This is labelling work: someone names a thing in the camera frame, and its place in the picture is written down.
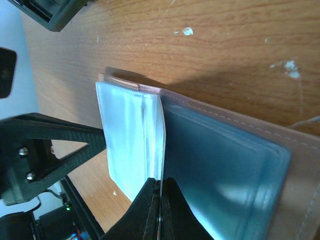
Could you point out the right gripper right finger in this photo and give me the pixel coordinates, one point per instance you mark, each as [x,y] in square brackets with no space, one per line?
[177,220]

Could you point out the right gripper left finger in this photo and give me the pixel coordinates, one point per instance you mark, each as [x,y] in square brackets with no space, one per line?
[141,220]

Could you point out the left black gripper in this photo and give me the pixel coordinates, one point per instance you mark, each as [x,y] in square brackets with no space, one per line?
[27,163]

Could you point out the pink leather card holder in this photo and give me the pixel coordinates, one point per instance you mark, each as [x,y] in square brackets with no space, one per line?
[241,177]

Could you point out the black card bin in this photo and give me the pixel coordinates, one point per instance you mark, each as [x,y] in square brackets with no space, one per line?
[53,15]

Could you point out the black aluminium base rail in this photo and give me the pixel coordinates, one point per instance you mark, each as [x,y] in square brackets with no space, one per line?
[87,224]

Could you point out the left controller board with wires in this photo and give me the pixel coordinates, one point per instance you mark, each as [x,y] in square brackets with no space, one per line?
[78,232]

